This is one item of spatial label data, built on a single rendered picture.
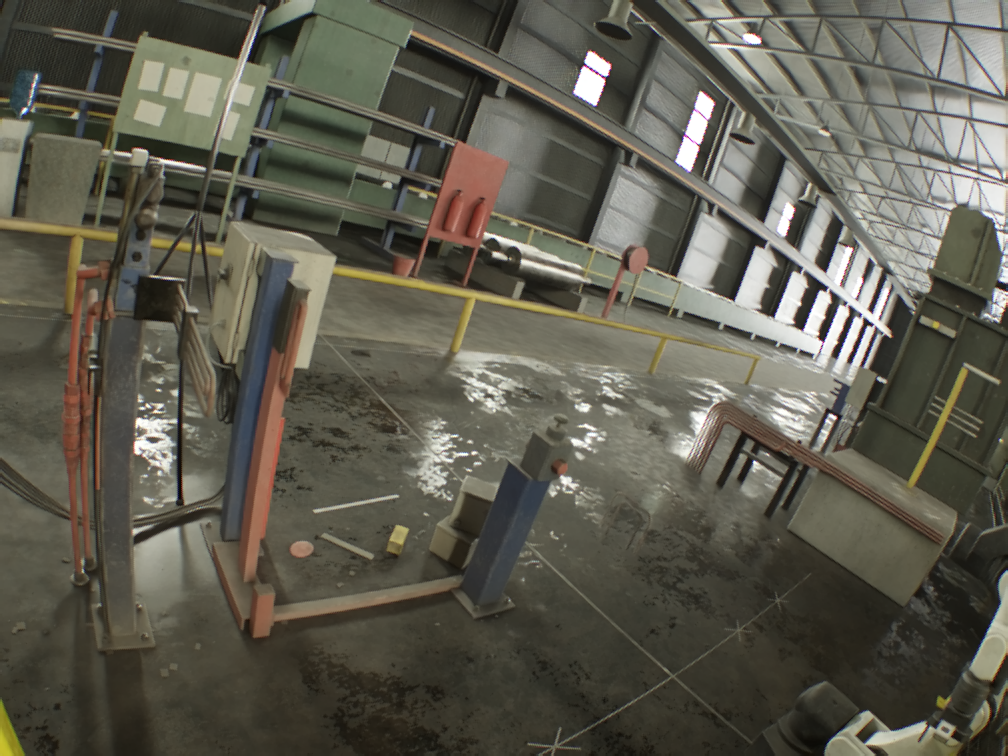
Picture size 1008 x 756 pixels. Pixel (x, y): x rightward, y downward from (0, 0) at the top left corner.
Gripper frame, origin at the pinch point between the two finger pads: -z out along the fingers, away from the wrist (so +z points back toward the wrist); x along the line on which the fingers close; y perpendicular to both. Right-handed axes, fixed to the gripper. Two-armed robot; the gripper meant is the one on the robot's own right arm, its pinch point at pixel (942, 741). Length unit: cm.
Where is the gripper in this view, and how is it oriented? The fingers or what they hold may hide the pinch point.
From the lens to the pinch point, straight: 159.1
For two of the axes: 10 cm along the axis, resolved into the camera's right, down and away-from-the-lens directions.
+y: 8.3, 1.3, 5.4
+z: 2.3, -9.7, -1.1
